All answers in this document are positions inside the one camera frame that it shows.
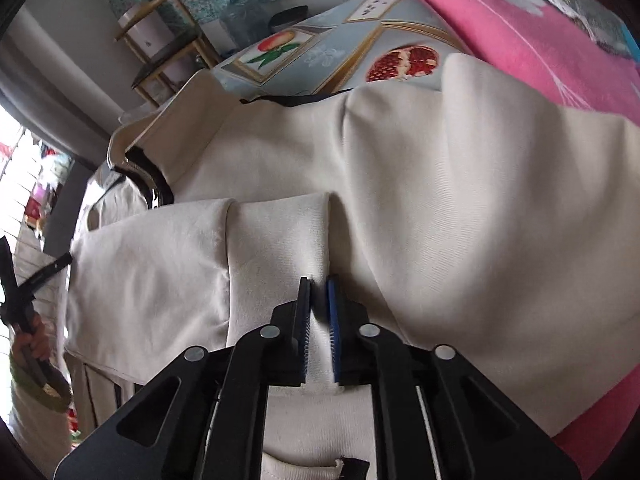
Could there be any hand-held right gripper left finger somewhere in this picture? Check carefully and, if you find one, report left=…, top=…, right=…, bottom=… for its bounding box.
left=52, top=276, right=313, bottom=480

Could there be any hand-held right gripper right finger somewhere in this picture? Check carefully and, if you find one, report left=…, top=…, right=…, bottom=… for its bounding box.
left=325, top=274, right=583, bottom=480

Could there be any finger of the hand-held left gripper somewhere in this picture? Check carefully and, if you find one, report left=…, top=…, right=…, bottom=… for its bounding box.
left=17, top=254, right=74, bottom=305
left=0, top=237, right=21, bottom=307

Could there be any beige zip jacket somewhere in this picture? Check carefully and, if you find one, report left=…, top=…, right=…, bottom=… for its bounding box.
left=62, top=52, right=640, bottom=480

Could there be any person's left forearm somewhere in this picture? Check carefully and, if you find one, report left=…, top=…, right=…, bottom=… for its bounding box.
left=7, top=355, right=76, bottom=466

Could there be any person's left hand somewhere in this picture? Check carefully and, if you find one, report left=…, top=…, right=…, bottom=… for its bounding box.
left=11, top=312, right=53, bottom=365

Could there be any grey curtain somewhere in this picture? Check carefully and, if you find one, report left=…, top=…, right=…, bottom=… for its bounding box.
left=0, top=25, right=128, bottom=173

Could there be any wooden chair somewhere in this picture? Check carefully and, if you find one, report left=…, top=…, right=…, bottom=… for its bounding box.
left=114, top=0, right=224, bottom=109

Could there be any white cylinder bin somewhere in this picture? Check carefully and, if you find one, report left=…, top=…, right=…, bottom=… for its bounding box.
left=120, top=4, right=174, bottom=62

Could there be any fruit print table cover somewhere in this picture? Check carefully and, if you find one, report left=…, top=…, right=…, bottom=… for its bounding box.
left=212, top=0, right=473, bottom=100

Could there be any clear plastic water jug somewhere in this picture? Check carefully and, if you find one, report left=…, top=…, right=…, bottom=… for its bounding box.
left=220, top=0, right=272, bottom=50

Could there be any black round item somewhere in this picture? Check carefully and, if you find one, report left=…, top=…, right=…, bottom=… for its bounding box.
left=269, top=6, right=310, bottom=32

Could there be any pink flower print blanket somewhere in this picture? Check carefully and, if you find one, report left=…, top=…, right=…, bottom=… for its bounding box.
left=375, top=0, right=640, bottom=480

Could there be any blue dotted pillow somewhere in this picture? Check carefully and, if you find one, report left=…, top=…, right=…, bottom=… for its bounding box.
left=619, top=24, right=640, bottom=57

